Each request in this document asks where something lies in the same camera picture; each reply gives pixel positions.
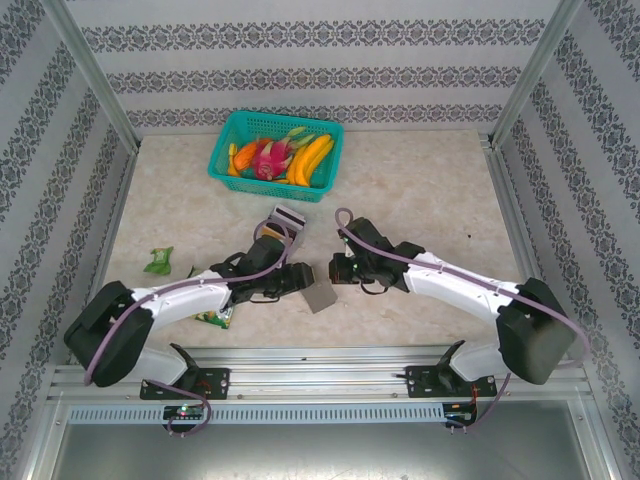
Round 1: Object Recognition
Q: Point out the grey slotted cable duct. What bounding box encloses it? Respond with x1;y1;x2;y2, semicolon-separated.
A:
67;402;446;425

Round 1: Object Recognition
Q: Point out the clear acrylic card holder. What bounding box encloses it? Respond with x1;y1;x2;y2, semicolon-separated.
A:
258;203;307;254

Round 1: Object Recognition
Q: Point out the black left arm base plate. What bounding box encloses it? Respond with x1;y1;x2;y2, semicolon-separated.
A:
138;367;231;401

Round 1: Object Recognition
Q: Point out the teal plastic basket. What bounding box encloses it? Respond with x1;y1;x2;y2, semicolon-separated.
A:
207;109;346;205

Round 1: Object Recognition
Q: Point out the orange fruit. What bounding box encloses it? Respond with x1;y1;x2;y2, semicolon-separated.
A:
232;142;261;171

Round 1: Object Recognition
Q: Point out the green yellow snack bag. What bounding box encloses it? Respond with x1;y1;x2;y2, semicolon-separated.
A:
185;264;236;331

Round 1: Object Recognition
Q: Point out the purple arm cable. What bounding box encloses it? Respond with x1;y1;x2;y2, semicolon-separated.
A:
83;218;294;439
333;207;592;434

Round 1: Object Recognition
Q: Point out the white credit card stack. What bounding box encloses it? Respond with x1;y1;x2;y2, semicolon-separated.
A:
269;204;306;227

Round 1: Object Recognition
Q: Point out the aluminium mounting rail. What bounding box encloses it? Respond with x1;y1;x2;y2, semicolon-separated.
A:
47;344;594;401

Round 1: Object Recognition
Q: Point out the aluminium frame post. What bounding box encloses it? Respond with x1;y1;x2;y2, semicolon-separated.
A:
489;0;585;151
42;0;141;154

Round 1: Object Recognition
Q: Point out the yellow banana bunch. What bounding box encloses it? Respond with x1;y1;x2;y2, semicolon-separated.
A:
286;133;335;189

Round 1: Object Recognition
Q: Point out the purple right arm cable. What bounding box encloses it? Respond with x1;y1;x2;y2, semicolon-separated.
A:
333;207;592;434

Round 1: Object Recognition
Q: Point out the small green snack packet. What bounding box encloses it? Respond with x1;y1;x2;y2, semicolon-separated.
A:
143;246;175;275

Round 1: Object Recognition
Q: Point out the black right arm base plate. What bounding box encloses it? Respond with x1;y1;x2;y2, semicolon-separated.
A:
405;364;497;400

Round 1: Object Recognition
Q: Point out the pink dragon fruit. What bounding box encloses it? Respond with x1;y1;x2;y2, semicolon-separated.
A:
252;127;307;181

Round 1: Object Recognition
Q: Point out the aluminium side rail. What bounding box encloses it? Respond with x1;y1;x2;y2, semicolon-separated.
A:
487;134;571;361
67;147;141;366

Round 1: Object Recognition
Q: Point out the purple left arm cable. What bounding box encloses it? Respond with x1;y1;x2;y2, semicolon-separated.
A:
83;218;294;439

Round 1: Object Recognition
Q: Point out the grey metal panel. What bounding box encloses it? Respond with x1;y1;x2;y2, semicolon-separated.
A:
29;399;616;480

